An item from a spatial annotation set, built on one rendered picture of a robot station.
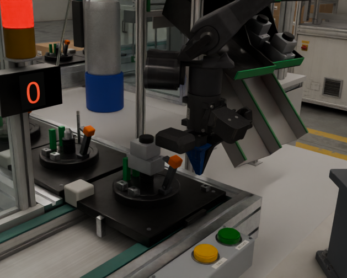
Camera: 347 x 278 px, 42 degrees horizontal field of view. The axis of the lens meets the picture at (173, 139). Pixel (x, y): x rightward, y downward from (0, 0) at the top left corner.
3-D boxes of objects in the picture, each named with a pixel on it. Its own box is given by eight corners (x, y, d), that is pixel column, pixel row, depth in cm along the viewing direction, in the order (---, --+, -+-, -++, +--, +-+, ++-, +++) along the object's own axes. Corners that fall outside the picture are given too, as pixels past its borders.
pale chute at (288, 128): (297, 139, 121) (309, 132, 118) (266, 150, 113) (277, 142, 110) (247, 55, 128) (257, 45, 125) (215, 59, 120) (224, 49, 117)
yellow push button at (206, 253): (222, 259, 75) (222, 249, 74) (207, 270, 72) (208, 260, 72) (202, 250, 78) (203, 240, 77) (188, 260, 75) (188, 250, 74)
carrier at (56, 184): (139, 166, 111) (139, 118, 106) (59, 200, 93) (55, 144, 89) (77, 142, 125) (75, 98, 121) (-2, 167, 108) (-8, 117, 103)
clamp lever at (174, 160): (172, 188, 89) (183, 159, 85) (165, 192, 88) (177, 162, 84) (159, 178, 91) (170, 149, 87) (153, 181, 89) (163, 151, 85)
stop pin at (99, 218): (106, 235, 86) (105, 217, 84) (101, 238, 85) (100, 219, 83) (101, 233, 86) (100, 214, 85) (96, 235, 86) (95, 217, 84)
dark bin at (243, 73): (272, 74, 104) (286, 47, 100) (234, 81, 96) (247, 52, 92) (199, 12, 118) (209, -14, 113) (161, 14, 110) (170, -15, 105)
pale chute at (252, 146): (270, 155, 110) (282, 146, 107) (234, 168, 102) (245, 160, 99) (218, 62, 117) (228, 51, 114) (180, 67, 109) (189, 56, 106)
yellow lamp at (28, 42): (42, 56, 77) (39, 27, 75) (16, 60, 73) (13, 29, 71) (25, 52, 80) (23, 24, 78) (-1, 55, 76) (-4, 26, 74)
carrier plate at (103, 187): (225, 199, 95) (226, 191, 95) (149, 247, 78) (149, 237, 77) (144, 167, 110) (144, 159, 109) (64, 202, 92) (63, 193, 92)
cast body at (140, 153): (165, 169, 91) (165, 137, 89) (150, 176, 88) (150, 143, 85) (135, 158, 96) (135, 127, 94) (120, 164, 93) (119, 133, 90)
